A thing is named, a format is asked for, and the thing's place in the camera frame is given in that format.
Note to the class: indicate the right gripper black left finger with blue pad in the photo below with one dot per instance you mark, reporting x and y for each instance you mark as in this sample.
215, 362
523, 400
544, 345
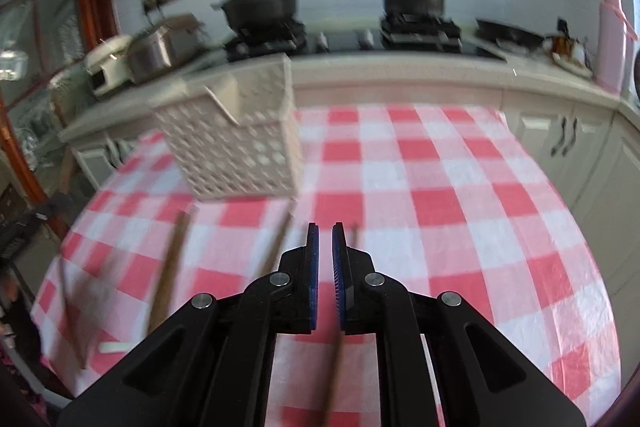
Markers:
286, 300

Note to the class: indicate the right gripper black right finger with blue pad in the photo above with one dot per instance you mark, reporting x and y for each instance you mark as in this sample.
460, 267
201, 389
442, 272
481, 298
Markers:
368, 301

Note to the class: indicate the brown wooden chopstick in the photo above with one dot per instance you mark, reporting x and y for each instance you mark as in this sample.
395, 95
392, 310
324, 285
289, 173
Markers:
332, 379
159, 310
73, 292
275, 246

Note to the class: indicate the red white checkered tablecloth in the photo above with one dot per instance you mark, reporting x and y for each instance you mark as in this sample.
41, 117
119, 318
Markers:
591, 381

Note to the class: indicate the white perforated utensil basket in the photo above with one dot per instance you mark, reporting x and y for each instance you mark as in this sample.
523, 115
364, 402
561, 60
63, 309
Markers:
233, 132

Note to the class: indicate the black gas stove top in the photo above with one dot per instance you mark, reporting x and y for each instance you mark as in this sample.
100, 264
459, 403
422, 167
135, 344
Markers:
394, 33

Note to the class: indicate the silver rice cooker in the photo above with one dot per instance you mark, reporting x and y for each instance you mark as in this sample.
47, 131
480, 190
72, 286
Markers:
164, 47

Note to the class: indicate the white small cooker appliance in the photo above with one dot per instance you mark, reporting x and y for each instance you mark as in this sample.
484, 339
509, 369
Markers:
107, 65

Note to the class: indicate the black casserole pot with lid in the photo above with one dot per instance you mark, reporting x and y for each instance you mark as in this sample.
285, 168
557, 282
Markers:
243, 13

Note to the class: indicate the black frying pan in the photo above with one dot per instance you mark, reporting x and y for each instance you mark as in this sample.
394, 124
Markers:
498, 32

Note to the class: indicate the plate with condiment jars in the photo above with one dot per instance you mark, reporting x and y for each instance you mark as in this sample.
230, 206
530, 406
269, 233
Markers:
567, 52

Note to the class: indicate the pink thermos bottle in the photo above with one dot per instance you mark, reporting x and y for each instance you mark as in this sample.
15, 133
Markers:
616, 38

